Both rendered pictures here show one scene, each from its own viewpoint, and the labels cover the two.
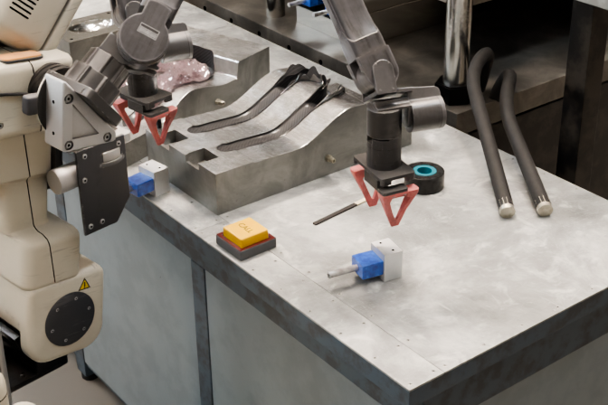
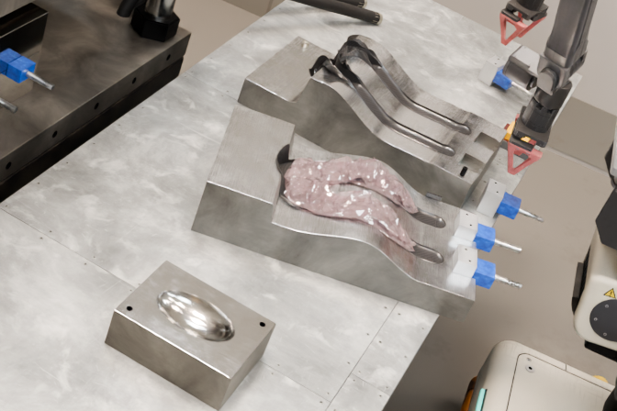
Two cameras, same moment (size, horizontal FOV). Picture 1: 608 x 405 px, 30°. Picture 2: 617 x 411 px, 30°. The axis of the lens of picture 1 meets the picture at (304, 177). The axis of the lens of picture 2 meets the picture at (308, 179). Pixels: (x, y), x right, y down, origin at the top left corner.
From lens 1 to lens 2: 3.88 m
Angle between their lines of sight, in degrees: 103
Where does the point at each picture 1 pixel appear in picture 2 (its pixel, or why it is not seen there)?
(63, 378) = not seen: outside the picture
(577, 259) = (406, 3)
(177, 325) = not seen: hidden behind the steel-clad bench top
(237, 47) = (255, 127)
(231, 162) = (483, 123)
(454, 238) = (421, 48)
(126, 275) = not seen: hidden behind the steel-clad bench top
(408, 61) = (61, 52)
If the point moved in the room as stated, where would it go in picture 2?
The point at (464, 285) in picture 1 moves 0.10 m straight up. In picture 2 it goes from (472, 49) to (487, 15)
